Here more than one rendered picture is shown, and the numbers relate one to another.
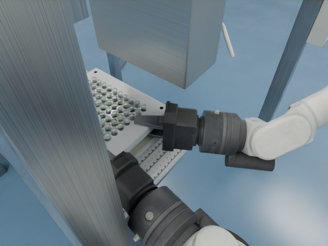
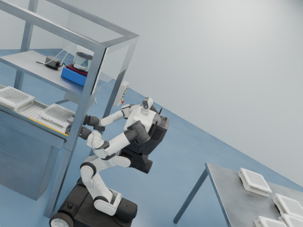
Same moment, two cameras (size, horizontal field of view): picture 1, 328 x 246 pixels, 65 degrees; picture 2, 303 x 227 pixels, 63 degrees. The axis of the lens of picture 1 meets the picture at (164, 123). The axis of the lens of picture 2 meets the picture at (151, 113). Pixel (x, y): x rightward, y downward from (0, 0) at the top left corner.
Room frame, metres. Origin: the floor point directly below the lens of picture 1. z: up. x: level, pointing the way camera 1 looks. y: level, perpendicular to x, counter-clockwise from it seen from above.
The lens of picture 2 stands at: (-1.39, 0.69, 1.99)
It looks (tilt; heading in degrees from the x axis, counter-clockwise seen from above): 23 degrees down; 322
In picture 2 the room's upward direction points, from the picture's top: 24 degrees clockwise
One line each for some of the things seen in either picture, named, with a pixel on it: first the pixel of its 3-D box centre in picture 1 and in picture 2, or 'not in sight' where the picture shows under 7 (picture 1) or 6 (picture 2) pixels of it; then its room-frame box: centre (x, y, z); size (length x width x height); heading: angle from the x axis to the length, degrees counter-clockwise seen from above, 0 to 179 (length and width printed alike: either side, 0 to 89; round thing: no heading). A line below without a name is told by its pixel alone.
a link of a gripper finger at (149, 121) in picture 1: (149, 119); not in sight; (0.36, 0.03, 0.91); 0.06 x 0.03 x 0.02; 84
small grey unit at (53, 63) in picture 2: not in sight; (53, 62); (0.55, 0.26, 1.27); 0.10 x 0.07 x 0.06; 52
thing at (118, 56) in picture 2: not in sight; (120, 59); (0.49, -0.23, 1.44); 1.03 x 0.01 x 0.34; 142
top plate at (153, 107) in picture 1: (92, 116); (59, 114); (0.39, 0.16, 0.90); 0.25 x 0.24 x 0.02; 142
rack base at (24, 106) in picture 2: not in sight; (11, 102); (0.66, 0.48, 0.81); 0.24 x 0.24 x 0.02; 52
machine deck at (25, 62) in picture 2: not in sight; (53, 72); (0.46, 0.26, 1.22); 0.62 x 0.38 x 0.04; 52
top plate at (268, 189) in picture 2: not in sight; (255, 179); (-0.44, -1.53, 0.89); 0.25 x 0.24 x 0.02; 152
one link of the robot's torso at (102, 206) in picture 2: not in sight; (107, 200); (-0.01, -0.35, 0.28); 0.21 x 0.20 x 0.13; 52
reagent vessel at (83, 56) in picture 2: not in sight; (85, 56); (0.39, 0.09, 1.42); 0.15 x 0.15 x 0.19
